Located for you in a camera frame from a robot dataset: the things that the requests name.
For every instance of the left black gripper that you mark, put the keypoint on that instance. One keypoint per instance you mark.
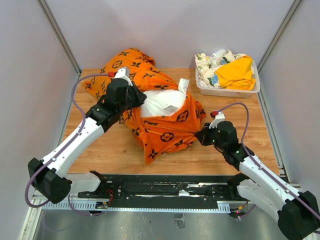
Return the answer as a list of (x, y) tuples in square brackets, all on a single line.
[(139, 96)]

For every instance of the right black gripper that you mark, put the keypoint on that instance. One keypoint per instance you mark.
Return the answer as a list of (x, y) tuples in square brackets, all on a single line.
[(202, 135)]

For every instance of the white pillow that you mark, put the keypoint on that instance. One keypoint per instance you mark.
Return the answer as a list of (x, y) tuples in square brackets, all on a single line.
[(164, 103)]

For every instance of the orange patterned pillowcase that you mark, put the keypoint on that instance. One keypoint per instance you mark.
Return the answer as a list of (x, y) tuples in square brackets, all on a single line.
[(157, 134)]

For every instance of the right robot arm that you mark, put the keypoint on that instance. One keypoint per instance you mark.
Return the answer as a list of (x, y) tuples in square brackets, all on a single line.
[(296, 213)]

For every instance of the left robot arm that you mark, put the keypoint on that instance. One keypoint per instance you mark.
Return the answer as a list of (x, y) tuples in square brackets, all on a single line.
[(49, 175)]

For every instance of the white plastic basket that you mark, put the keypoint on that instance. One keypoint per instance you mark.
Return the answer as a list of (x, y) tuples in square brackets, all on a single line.
[(222, 92)]

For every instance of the white printed cloth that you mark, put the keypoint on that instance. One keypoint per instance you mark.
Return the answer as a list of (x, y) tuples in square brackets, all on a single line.
[(207, 65)]

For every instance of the yellow cloth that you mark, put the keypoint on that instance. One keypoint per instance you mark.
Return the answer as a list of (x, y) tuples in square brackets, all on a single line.
[(237, 75)]

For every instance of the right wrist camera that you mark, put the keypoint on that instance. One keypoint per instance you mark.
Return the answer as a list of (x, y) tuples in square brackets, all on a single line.
[(217, 117)]

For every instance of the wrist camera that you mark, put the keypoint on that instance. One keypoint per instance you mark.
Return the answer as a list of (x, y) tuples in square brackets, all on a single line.
[(217, 117), (122, 75)]

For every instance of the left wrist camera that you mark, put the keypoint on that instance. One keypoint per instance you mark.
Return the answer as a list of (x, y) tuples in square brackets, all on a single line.
[(122, 75)]

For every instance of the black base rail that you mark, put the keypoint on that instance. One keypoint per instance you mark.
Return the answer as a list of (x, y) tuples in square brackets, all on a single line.
[(165, 192)]

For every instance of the left aluminium frame post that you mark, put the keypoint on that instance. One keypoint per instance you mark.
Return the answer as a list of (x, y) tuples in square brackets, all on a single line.
[(44, 6)]

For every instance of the aluminium frame post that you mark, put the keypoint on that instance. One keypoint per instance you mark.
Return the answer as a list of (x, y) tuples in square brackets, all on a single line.
[(44, 6), (293, 9)]

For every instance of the white slotted cable duct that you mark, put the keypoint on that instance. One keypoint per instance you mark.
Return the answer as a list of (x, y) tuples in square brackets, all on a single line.
[(92, 205)]

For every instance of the right aluminium frame post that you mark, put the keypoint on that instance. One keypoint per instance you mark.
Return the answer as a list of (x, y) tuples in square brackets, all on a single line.
[(293, 9)]

